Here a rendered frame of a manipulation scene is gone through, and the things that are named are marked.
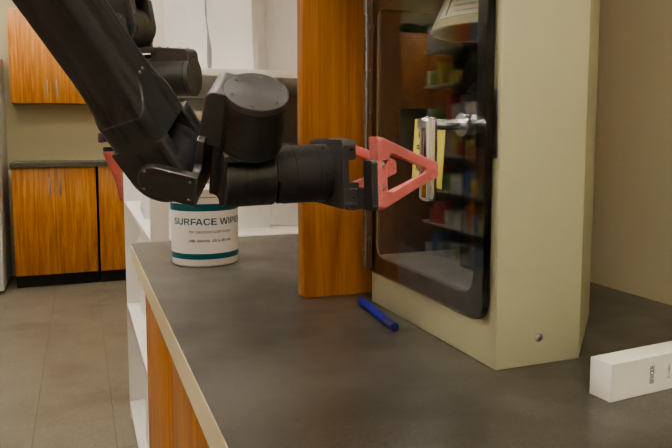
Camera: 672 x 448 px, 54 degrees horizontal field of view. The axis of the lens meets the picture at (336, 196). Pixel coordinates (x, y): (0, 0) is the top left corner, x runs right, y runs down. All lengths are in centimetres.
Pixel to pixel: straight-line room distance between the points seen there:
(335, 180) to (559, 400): 30
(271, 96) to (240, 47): 135
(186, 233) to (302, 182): 68
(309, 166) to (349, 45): 43
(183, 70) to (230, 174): 39
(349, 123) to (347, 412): 52
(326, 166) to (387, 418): 24
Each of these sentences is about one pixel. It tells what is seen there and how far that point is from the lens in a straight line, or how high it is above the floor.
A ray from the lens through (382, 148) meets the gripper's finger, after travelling 61.
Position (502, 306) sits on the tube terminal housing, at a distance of 73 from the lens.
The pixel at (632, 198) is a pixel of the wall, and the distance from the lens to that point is 118.
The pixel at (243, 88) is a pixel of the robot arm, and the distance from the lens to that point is 58.
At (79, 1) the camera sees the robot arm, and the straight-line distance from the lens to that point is 58.
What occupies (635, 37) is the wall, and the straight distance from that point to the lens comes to 119.
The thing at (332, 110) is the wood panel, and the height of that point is 123.
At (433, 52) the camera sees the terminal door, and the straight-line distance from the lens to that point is 80.
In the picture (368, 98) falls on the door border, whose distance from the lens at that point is 97.
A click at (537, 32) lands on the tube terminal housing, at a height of 129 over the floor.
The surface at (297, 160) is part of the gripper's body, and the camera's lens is 63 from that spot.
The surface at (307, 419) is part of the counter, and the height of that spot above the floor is 94.
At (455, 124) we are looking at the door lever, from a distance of 73.
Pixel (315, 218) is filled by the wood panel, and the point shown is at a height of 106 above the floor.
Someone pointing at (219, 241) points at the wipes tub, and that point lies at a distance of 128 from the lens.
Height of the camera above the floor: 119
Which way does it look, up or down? 5 degrees down
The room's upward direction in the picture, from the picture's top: straight up
